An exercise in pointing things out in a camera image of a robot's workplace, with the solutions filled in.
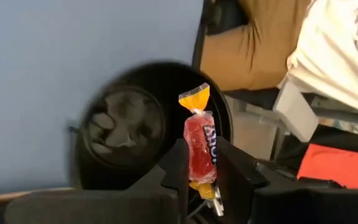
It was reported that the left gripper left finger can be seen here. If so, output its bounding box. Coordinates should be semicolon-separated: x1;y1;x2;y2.
4;138;190;224

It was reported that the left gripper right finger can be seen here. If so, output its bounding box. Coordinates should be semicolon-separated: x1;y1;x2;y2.
216;136;358;224

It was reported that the red Jolly Rancher candy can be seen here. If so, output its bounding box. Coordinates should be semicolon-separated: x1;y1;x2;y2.
178;82;219;200

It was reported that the black halloween bucket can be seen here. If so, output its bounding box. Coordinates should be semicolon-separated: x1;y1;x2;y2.
67;61;234;191

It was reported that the orange red panel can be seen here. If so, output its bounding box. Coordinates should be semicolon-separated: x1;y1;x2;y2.
296;142;358;190

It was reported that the wooden table side board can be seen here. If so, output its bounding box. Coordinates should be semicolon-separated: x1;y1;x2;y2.
0;186;74;207

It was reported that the white box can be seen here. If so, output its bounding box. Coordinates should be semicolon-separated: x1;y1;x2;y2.
272;80;320;143

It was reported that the person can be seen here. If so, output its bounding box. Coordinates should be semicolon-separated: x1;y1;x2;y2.
199;0;358;119

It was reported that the black table frame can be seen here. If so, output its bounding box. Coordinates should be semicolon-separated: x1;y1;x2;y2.
191;0;209;71

